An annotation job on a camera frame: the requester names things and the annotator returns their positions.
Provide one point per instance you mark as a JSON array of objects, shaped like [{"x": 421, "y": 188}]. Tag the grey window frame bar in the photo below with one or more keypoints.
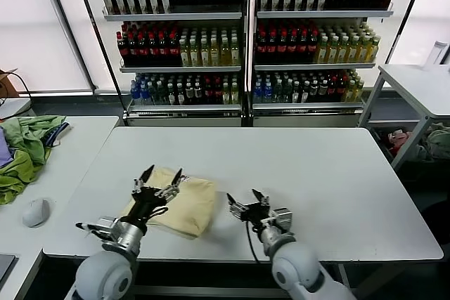
[{"x": 67, "y": 27}]

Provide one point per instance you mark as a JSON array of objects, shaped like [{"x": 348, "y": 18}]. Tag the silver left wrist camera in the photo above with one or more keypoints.
[{"x": 107, "y": 228}]

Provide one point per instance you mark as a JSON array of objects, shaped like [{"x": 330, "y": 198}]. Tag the small red label cola bottle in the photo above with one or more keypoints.
[
  {"x": 341, "y": 92},
  {"x": 217, "y": 95},
  {"x": 207, "y": 95},
  {"x": 332, "y": 92}
]

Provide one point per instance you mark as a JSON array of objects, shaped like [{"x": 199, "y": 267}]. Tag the black diagonal pole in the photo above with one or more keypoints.
[
  {"x": 90, "y": 15},
  {"x": 405, "y": 15}
]

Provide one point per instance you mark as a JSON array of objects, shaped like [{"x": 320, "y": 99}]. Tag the small green tinted bottle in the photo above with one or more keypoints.
[
  {"x": 162, "y": 95},
  {"x": 287, "y": 92},
  {"x": 153, "y": 95},
  {"x": 277, "y": 92}
]

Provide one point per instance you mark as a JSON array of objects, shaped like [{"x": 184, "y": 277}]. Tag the pink garment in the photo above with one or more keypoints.
[{"x": 399, "y": 138}]

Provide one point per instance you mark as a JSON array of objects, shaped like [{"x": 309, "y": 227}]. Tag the navy striped garment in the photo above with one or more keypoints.
[{"x": 52, "y": 136}]

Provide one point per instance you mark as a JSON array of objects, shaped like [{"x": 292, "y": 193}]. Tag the dark grey tablet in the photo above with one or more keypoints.
[{"x": 7, "y": 266}]

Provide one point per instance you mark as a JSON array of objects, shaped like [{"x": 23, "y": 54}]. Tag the small yellow juice bottle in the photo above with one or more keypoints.
[
  {"x": 226, "y": 96},
  {"x": 349, "y": 92},
  {"x": 358, "y": 92},
  {"x": 234, "y": 96}
]

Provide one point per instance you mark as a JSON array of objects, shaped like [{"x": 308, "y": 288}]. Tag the dark grey storage crate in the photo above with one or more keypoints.
[{"x": 379, "y": 138}]

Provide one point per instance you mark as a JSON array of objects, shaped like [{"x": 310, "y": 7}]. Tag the green crumpled garment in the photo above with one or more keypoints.
[{"x": 21, "y": 170}]

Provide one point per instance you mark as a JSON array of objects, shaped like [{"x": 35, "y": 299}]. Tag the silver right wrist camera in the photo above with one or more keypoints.
[{"x": 283, "y": 219}]

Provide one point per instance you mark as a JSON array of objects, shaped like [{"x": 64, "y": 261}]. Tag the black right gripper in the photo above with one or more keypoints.
[{"x": 258, "y": 214}]

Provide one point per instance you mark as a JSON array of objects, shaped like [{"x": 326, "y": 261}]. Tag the grey white garment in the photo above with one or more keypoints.
[{"x": 418, "y": 152}]

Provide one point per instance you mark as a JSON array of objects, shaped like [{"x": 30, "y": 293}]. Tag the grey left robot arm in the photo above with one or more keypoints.
[{"x": 105, "y": 275}]

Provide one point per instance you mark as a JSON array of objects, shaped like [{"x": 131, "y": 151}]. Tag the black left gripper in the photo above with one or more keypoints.
[{"x": 146, "y": 201}]

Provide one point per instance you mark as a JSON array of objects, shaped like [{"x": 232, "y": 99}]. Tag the white table with grey legs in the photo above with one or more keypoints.
[{"x": 415, "y": 85}]

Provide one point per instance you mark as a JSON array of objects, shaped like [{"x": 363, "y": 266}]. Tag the brown cardboard box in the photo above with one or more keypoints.
[{"x": 7, "y": 85}]

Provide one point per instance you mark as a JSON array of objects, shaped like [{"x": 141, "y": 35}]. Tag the grey computer mouse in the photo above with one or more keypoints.
[{"x": 36, "y": 213}]

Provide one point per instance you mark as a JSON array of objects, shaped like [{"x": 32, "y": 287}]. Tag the pale yellow t-shirt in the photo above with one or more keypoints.
[{"x": 197, "y": 205}]

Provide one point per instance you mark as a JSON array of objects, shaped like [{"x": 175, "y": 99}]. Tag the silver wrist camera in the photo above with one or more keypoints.
[
  {"x": 107, "y": 228},
  {"x": 283, "y": 219}
]

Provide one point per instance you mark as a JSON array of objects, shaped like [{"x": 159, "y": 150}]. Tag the small black drink bottle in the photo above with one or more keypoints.
[
  {"x": 180, "y": 96},
  {"x": 322, "y": 92},
  {"x": 305, "y": 93},
  {"x": 189, "y": 94},
  {"x": 198, "y": 94},
  {"x": 296, "y": 93},
  {"x": 171, "y": 96},
  {"x": 314, "y": 92}
]

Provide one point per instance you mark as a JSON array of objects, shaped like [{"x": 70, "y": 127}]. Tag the grey drink shelf unit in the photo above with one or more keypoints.
[
  {"x": 316, "y": 13},
  {"x": 175, "y": 15}
]

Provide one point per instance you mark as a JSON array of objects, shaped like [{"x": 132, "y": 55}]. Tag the white cap yellow juice bottle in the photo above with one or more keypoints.
[
  {"x": 234, "y": 55},
  {"x": 321, "y": 52},
  {"x": 193, "y": 55},
  {"x": 224, "y": 55},
  {"x": 373, "y": 52},
  {"x": 352, "y": 52},
  {"x": 214, "y": 55},
  {"x": 183, "y": 55},
  {"x": 332, "y": 52},
  {"x": 204, "y": 55},
  {"x": 342, "y": 52},
  {"x": 363, "y": 52}
]

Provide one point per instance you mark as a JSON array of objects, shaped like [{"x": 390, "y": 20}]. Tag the purple garment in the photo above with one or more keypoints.
[{"x": 3, "y": 152}]

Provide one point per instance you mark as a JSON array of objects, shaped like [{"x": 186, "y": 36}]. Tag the pale green garment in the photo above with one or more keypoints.
[{"x": 439, "y": 142}]

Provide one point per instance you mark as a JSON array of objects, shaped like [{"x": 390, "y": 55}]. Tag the small blue water bottle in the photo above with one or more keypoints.
[
  {"x": 268, "y": 92},
  {"x": 258, "y": 92},
  {"x": 143, "y": 94},
  {"x": 134, "y": 94}
]

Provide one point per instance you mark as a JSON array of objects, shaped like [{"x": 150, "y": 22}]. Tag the red cap cola bottle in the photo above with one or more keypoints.
[
  {"x": 142, "y": 52},
  {"x": 132, "y": 52},
  {"x": 261, "y": 48},
  {"x": 281, "y": 48},
  {"x": 122, "y": 52},
  {"x": 312, "y": 48},
  {"x": 152, "y": 52},
  {"x": 302, "y": 48},
  {"x": 271, "y": 48},
  {"x": 172, "y": 52},
  {"x": 292, "y": 48},
  {"x": 162, "y": 52}
]

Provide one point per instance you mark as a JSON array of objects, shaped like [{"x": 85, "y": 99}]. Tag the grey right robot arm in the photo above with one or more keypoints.
[{"x": 295, "y": 265}]

